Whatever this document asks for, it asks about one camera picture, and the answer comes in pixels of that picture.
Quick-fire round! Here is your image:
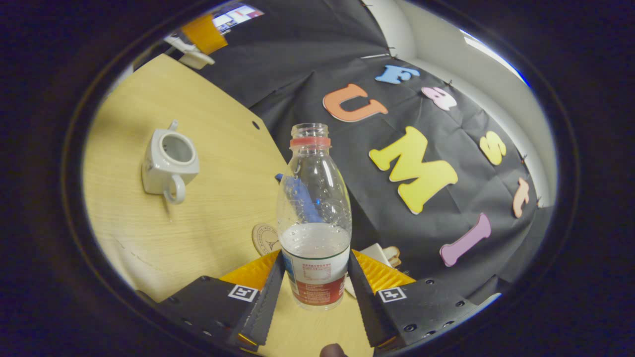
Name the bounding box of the black backdrop cloth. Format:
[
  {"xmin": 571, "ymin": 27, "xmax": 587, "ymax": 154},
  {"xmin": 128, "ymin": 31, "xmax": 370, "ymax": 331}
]
[{"xmin": 134, "ymin": 0, "xmax": 554, "ymax": 304}]

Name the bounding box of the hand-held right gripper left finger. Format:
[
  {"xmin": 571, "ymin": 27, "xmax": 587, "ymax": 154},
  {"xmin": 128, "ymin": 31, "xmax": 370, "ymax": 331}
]
[{"xmin": 158, "ymin": 250, "xmax": 286, "ymax": 348}]

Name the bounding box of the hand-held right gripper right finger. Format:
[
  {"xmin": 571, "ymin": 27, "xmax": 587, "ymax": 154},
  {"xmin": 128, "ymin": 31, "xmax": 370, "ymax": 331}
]
[{"xmin": 347, "ymin": 249, "xmax": 480, "ymax": 349}]

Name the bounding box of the blue towel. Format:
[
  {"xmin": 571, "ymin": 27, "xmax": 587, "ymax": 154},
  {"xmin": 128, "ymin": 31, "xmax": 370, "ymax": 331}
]
[{"xmin": 274, "ymin": 173, "xmax": 324, "ymax": 225}]

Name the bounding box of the white toaster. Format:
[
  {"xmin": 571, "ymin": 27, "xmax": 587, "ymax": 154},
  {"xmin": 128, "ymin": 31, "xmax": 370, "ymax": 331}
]
[{"xmin": 346, "ymin": 242, "xmax": 396, "ymax": 298}]

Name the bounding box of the white side table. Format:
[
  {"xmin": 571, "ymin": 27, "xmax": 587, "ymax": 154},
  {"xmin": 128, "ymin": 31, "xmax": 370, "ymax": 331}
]
[{"xmin": 164, "ymin": 34, "xmax": 216, "ymax": 70}]

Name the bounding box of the clear plastic water bottle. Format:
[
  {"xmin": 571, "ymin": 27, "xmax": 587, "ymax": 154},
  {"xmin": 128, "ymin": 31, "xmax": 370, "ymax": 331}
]
[{"xmin": 276, "ymin": 122, "xmax": 353, "ymax": 311}]

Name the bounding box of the white ceramic teacup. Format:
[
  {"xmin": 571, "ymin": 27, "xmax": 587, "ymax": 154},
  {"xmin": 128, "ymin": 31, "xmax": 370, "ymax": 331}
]
[{"xmin": 141, "ymin": 119, "xmax": 200, "ymax": 205}]

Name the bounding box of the computer monitor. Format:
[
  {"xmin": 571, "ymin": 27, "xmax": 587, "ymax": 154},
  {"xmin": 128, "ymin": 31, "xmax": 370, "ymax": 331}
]
[{"xmin": 212, "ymin": 3, "xmax": 265, "ymax": 31}]

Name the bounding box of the round cork coaster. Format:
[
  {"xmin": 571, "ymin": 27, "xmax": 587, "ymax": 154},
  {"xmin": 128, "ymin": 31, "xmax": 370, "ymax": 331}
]
[{"xmin": 251, "ymin": 223, "xmax": 282, "ymax": 257}]

